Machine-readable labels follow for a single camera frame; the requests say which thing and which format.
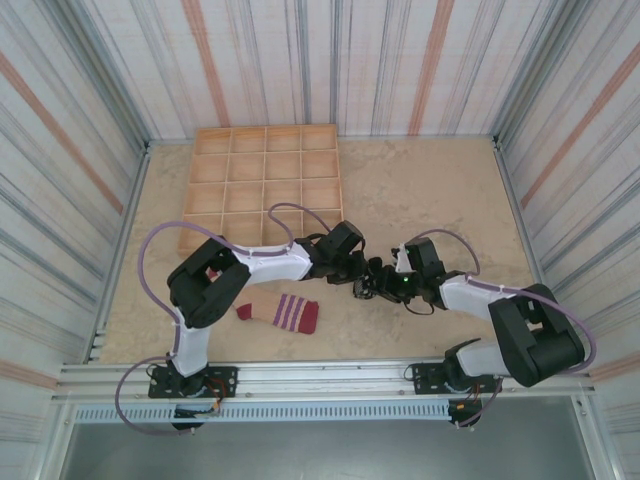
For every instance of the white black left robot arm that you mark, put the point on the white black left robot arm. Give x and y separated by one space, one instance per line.
270 265

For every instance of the aluminium frame bar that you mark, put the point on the aluminium frame bar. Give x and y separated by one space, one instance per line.
522 225
127 225

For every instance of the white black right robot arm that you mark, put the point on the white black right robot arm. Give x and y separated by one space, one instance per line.
465 297

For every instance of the black white patterned sock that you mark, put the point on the black white patterned sock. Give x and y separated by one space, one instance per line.
363 291

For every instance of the grey metal panel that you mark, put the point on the grey metal panel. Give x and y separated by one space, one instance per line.
325 450

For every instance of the wooden grid tray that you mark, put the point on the wooden grid tray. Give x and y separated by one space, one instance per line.
260 175

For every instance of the beige red striped sock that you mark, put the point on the beige red striped sock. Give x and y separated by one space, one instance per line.
270 310

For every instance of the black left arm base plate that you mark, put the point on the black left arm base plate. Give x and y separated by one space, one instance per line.
225 375

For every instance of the aluminium mounting rail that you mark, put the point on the aluminium mounting rail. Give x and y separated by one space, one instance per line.
325 382

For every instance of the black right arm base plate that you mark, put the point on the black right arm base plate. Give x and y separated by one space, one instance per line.
425 375

